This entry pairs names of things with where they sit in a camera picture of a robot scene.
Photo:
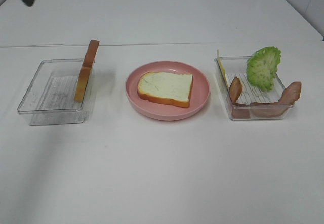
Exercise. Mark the bread slice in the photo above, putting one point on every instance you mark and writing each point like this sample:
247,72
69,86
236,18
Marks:
166,88
86,70

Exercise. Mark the bacon strip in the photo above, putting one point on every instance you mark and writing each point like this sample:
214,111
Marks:
286,100
235,91

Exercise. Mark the green lettuce leaf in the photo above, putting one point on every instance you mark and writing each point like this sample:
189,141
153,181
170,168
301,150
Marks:
262,67

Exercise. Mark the upright bread slice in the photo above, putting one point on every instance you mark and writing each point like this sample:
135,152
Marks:
86,70

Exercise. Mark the clear left plastic container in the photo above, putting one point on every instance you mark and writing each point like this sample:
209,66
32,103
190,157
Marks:
49,99

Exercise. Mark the clear plastic container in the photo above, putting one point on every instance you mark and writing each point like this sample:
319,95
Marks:
49,99
236,67

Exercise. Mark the pink plate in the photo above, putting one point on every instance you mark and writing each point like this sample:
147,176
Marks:
199,94

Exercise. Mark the yellow cheese slice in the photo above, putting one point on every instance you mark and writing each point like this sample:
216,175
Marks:
222,69

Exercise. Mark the clear right plastic container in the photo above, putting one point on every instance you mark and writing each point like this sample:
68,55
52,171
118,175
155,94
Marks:
236,67

